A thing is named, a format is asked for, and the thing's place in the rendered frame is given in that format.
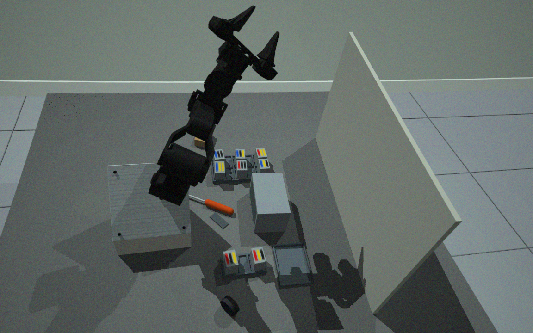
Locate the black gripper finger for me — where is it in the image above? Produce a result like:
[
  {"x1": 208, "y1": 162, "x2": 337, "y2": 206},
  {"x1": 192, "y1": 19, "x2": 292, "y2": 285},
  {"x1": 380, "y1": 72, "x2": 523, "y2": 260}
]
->
[
  {"x1": 257, "y1": 32, "x2": 279, "y2": 67},
  {"x1": 223, "y1": 5, "x2": 256, "y2": 32}
]

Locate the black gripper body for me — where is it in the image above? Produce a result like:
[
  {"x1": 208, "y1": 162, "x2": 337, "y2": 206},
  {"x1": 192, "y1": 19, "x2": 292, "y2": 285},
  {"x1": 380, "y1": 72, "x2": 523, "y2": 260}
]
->
[{"x1": 208, "y1": 16, "x2": 278, "y2": 82}]

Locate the tan cardboard box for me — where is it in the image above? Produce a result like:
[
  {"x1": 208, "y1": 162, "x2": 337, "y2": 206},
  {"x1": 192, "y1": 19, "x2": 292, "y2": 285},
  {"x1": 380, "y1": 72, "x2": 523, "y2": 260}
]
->
[{"x1": 195, "y1": 138, "x2": 205, "y2": 148}]

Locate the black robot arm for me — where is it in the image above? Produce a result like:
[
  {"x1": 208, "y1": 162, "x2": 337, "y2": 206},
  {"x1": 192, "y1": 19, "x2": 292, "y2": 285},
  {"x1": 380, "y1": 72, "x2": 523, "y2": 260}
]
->
[{"x1": 148, "y1": 67, "x2": 235, "y2": 206}]

